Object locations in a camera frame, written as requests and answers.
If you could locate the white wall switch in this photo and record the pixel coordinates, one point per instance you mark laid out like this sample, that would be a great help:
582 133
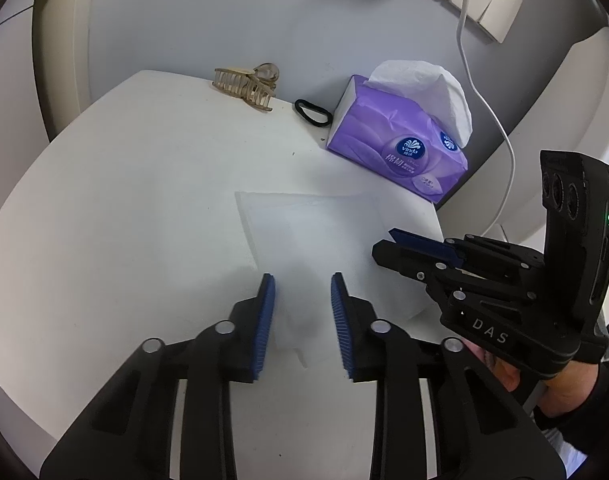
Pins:
499 5

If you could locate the beige hair claw clip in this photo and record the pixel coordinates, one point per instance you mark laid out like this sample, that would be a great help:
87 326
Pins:
244 87

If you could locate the purple tissue pack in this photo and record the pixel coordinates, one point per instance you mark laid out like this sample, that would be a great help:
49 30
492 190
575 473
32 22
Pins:
384 145

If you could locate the person's right hand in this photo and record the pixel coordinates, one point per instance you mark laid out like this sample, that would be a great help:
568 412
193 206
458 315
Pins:
569 380

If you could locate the white tissue sheet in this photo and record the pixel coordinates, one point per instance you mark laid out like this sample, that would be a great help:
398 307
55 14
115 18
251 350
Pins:
309 230

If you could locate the white bed headboard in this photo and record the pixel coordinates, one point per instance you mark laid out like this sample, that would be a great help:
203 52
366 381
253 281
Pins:
559 110

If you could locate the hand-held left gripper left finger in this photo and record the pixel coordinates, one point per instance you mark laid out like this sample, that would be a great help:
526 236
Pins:
264 320

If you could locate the beige wardrobe frame post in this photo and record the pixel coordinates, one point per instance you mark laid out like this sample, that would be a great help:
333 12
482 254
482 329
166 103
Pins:
59 60

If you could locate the person's right forearm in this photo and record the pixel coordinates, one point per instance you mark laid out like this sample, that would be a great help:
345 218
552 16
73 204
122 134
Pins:
589 420

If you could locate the white wardrobe door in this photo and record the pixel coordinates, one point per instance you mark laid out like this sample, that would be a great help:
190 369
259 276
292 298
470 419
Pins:
14 85

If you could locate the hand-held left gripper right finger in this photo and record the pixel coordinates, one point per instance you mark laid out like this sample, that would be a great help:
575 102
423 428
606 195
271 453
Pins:
342 320

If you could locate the white nightstand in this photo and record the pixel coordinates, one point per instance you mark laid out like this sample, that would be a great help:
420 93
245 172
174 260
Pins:
134 210

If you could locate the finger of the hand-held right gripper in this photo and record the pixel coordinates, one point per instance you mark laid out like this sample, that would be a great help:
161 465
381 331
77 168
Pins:
404 260
419 241

